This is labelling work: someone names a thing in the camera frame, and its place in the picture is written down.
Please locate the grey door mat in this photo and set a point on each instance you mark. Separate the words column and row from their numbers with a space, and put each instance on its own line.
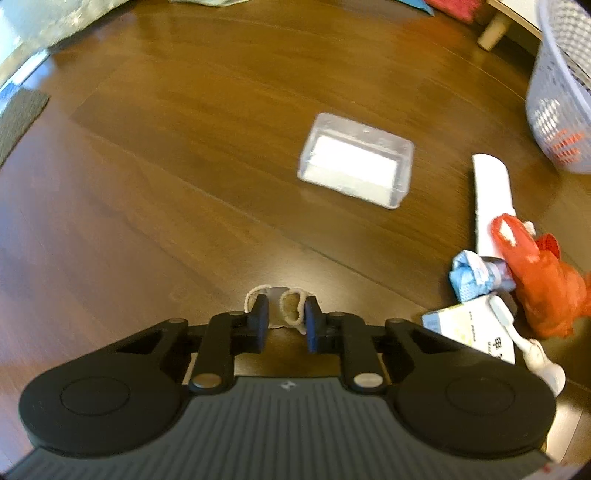
column 18, row 120

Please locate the blue paper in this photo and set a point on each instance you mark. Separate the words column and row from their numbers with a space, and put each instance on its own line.
column 471, row 277

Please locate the lavender mesh basket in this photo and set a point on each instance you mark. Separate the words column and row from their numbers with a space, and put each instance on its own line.
column 561, row 83

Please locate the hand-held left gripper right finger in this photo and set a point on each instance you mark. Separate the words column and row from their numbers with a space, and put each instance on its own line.
column 313, row 325

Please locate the red plastic bag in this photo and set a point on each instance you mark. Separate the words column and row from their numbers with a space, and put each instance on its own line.
column 540, row 281

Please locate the clear plastic box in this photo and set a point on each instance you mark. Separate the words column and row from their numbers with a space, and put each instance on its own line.
column 355, row 161

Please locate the white cabinet with wooden frame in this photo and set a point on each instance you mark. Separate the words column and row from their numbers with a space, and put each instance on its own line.
column 494, row 27

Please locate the white paper roll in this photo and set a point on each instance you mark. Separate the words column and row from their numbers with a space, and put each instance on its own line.
column 489, row 198

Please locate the red broom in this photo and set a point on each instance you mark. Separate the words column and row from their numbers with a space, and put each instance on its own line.
column 455, row 7

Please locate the sheer white curtain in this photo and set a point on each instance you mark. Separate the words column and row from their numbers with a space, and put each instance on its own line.
column 46, row 23

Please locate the face mask with beige loops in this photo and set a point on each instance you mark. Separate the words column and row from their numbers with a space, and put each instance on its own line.
column 288, row 307

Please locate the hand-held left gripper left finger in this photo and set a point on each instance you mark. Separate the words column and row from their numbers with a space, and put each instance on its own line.
column 261, row 323

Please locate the white and yellow card box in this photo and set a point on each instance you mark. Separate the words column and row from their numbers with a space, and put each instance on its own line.
column 466, row 325

